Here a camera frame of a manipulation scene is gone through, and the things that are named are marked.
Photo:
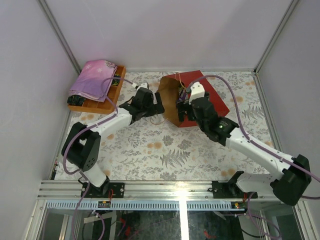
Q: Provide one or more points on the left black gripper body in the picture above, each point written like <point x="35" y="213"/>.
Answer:
<point x="155" y="107"/>

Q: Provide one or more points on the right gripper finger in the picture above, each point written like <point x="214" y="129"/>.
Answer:
<point x="181" y="105"/>
<point x="182" y="116"/>

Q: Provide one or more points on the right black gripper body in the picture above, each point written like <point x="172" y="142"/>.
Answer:
<point x="202" y="126"/>

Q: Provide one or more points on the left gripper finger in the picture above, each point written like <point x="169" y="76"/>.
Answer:
<point x="157" y="109"/>
<point x="158" y="99"/>

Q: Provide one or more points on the red paper bag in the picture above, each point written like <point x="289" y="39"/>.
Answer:
<point x="168" y="89"/>

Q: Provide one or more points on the purple snack packet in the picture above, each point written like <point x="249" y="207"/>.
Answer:
<point x="182" y="94"/>

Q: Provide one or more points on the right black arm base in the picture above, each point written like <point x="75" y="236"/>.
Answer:
<point x="228" y="189"/>

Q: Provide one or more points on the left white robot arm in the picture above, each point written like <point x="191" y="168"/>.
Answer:
<point x="82" y="144"/>

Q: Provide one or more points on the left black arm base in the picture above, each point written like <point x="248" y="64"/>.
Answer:
<point x="110" y="190"/>

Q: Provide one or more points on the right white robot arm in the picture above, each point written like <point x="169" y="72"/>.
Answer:
<point x="289" y="176"/>

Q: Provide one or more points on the orange wooden organizer tray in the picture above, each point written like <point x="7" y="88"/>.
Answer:
<point x="108" y="106"/>

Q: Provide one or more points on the floral table mat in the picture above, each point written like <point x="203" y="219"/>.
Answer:
<point x="154" y="149"/>

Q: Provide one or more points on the folded purple cloth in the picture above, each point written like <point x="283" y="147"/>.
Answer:
<point x="94" y="80"/>

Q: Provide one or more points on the dark patterned item in tray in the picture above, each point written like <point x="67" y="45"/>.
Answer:
<point x="76" y="100"/>

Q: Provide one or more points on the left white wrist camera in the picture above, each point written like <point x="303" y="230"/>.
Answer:
<point x="142" y="85"/>

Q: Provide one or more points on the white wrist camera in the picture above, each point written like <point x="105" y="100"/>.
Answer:
<point x="195" y="91"/>
<point x="142" y="85"/>

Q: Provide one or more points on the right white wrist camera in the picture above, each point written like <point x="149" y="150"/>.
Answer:
<point x="195" y="91"/>

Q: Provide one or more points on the aluminium front rail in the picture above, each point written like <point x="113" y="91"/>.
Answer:
<point x="140" y="190"/>

